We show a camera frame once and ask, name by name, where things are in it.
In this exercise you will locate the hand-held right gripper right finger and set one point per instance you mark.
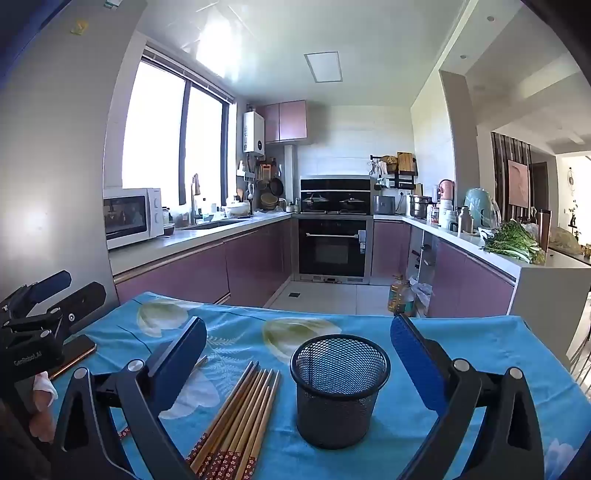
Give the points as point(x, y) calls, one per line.
point(413, 364)

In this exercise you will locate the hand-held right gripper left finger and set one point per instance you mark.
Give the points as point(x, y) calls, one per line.
point(180, 364)

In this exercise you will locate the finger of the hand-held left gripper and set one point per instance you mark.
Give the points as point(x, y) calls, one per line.
point(51, 284)
point(83, 304)

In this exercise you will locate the bundle of wooden chopsticks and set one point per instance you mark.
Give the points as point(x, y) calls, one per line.
point(240, 415)

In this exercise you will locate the black mesh utensil holder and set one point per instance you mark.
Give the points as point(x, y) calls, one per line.
point(339, 406)

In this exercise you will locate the person's left hand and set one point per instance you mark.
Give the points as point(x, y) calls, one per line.
point(44, 392)

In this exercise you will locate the smartphone with orange edge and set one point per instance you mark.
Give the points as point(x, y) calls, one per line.
point(76, 353)

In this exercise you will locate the cooking oil bottle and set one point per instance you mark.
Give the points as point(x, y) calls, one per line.
point(399, 297)

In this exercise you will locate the blue floral tablecloth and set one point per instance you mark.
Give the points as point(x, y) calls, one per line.
point(231, 318)

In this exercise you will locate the white plastic bag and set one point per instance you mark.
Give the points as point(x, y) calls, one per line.
point(421, 295)

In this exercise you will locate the pink base cabinet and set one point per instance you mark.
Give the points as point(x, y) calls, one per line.
point(466, 281)
point(194, 272)

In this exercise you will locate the white kitchen countertop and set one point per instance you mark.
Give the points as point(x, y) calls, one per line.
point(161, 251)

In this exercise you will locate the white microwave oven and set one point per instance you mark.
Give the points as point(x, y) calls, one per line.
point(131, 217)

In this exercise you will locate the grey refrigerator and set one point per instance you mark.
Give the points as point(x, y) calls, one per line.
point(55, 161)

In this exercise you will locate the black built-in oven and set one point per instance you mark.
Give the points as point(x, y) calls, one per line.
point(330, 249)

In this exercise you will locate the kitchen sink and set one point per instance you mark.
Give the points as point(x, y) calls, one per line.
point(207, 225)

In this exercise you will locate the steel kitchen faucet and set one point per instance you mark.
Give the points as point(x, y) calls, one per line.
point(193, 203)

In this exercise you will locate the steel thermos flask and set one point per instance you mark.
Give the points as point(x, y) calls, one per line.
point(465, 221)

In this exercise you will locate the white canister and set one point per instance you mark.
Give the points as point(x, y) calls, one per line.
point(447, 214)

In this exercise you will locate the stainless steel stockpot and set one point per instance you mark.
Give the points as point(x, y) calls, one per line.
point(419, 207)

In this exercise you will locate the bunch of leafy greens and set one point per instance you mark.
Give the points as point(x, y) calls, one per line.
point(512, 242)

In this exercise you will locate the silver box appliance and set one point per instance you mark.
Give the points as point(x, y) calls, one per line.
point(384, 205)

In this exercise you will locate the white cooking pot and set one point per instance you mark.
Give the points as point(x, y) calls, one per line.
point(238, 210)

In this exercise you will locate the black pot with lid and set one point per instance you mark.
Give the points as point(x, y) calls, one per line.
point(353, 203)
point(315, 202)

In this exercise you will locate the mint green appliance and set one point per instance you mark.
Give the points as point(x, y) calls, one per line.
point(480, 205)

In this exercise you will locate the pink kettle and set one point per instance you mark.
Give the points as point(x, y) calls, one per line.
point(446, 189)

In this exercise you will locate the kitchen window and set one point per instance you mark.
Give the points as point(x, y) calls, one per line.
point(152, 129)

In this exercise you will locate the woven basket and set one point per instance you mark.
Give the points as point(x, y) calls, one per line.
point(268, 201)

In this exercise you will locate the brown tumbler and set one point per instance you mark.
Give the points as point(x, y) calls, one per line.
point(545, 228)

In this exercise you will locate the black integrated stove hood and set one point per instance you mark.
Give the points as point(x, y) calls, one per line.
point(335, 184)

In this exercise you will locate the hanging dark frying pan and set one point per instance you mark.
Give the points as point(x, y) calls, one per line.
point(276, 187)

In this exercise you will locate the wooden cutting board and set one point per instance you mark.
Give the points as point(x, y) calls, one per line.
point(406, 161)

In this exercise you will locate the yellow sticker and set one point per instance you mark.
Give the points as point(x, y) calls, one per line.
point(79, 26)

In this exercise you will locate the ceiling light panel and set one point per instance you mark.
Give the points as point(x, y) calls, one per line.
point(323, 67)

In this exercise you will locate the black wall rack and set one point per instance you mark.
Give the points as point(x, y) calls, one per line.
point(406, 180)

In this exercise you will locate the pink wall painting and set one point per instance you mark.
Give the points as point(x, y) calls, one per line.
point(519, 183)

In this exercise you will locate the white wall water heater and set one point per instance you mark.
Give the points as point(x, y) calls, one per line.
point(254, 131)

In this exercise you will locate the pink wall cabinet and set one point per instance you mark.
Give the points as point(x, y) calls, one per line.
point(286, 121)

